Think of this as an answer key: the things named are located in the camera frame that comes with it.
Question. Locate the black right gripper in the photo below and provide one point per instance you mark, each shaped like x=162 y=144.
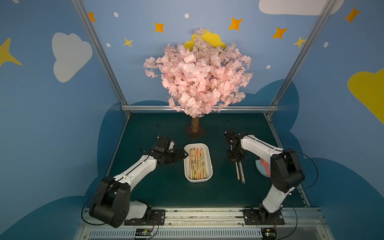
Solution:
x=236 y=156

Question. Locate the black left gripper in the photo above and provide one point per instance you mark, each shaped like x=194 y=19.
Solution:
x=174 y=154

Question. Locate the chopsticks pair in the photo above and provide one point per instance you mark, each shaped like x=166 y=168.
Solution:
x=237 y=170
x=242 y=177

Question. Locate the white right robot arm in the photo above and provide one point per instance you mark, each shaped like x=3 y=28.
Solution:
x=279 y=190

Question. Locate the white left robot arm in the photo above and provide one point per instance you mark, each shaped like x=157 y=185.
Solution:
x=111 y=203

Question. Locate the wrapped chopsticks panda print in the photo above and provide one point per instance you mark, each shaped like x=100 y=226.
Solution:
x=193 y=164

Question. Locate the wrapped chopsticks red print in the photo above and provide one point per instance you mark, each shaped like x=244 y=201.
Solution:
x=199 y=164

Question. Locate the white plastic storage box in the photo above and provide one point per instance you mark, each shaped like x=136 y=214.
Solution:
x=187 y=164

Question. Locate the light blue dustpan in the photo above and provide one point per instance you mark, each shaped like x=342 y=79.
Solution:
x=260 y=168

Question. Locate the red small brush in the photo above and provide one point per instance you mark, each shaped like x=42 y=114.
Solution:
x=266 y=165

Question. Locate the pink cherry blossom tree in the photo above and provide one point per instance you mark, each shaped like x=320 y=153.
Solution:
x=202 y=75

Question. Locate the right black controller board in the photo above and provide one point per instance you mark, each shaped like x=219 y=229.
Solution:
x=269 y=234

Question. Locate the left green circuit board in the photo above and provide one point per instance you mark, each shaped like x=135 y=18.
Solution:
x=143 y=233

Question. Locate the right floor edge rail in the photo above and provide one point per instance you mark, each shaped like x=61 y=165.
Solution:
x=292 y=172

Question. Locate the floor edge rail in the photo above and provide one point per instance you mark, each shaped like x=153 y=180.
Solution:
x=117 y=147
x=292 y=172

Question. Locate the left floor edge rail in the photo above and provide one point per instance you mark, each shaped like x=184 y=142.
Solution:
x=117 y=147

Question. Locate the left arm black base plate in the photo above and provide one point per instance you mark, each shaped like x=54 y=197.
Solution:
x=150 y=217

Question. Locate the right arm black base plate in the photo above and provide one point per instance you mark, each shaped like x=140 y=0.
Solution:
x=253 y=217

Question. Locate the front aluminium mounting rail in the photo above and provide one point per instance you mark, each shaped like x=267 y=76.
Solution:
x=215 y=224

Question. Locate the left aluminium corner post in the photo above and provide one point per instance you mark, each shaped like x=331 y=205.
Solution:
x=88 y=25

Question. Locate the aluminium corner post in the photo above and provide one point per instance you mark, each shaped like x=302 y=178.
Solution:
x=318 y=26
x=88 y=25

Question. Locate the right aluminium corner post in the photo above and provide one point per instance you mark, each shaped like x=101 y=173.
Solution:
x=318 y=26

